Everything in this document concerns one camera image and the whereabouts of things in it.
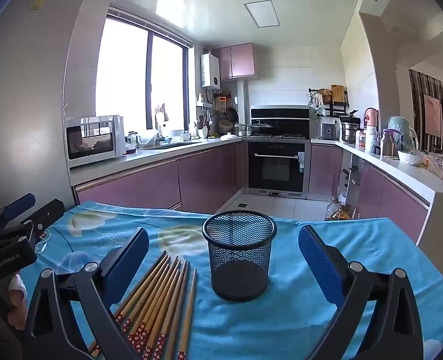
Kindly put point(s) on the black mesh pen holder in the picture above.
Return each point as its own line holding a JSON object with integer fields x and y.
{"x": 239, "y": 248}

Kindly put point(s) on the black wall shelf rack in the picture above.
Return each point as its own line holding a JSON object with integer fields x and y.
{"x": 331, "y": 102}

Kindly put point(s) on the white microwave oven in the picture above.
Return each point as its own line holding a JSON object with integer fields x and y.
{"x": 93, "y": 139}

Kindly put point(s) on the bamboo chopstick one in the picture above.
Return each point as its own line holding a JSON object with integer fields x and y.
{"x": 94, "y": 347}

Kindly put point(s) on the pink wall cabinet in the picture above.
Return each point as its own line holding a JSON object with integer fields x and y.
{"x": 237, "y": 62}

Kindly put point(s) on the blue floral tablecloth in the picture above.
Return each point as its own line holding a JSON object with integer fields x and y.
{"x": 289, "y": 317}

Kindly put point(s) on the black built-in oven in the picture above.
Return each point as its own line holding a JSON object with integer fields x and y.
{"x": 276, "y": 166}

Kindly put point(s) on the bamboo chopstick two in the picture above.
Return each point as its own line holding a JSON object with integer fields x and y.
{"x": 132, "y": 307}

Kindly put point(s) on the left hand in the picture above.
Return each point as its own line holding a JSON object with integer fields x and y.
{"x": 13, "y": 309}

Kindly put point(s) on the black wok with lid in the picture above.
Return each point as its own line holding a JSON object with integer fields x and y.
{"x": 261, "y": 129}

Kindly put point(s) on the bamboo chopstick five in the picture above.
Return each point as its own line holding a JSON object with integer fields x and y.
{"x": 147, "y": 351}

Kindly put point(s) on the steel stock pot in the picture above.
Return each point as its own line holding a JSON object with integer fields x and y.
{"x": 349, "y": 125}

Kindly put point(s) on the black range hood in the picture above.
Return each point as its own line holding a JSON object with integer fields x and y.
{"x": 288, "y": 121}

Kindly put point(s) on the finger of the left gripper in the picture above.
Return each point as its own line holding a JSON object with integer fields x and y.
{"x": 18, "y": 207}
{"x": 46, "y": 216}

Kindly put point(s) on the bamboo chopstick six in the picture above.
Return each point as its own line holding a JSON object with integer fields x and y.
{"x": 170, "y": 314}

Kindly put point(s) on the pink wall picture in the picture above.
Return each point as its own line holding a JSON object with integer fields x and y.
{"x": 433, "y": 116}

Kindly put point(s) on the ceiling light panel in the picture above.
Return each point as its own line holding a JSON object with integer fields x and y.
{"x": 263, "y": 13}

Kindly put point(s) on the bamboo chopstick eight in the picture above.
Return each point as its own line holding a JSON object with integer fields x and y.
{"x": 185, "y": 330}

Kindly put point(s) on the pink lower cabinets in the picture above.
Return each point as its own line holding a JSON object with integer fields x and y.
{"x": 204, "y": 181}

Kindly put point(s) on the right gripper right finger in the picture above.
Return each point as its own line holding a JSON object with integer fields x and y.
{"x": 394, "y": 331}

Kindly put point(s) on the bamboo chopstick three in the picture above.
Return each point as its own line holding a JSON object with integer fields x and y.
{"x": 149, "y": 300}

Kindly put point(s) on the pink thermos jug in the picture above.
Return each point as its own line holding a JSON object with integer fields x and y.
{"x": 371, "y": 119}

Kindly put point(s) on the window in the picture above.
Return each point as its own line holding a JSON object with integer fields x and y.
{"x": 142, "y": 75}

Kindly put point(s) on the yellow cooking oil bottle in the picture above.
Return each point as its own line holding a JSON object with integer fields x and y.
{"x": 343, "y": 213}

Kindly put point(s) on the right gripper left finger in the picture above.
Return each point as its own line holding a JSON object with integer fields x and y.
{"x": 51, "y": 330}

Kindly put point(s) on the white water heater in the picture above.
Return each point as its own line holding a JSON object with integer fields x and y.
{"x": 210, "y": 71}

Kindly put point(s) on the bamboo chopstick seven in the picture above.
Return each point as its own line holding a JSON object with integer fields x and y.
{"x": 176, "y": 317}

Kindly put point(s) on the bamboo chopstick four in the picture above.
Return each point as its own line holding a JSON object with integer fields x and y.
{"x": 144, "y": 334}

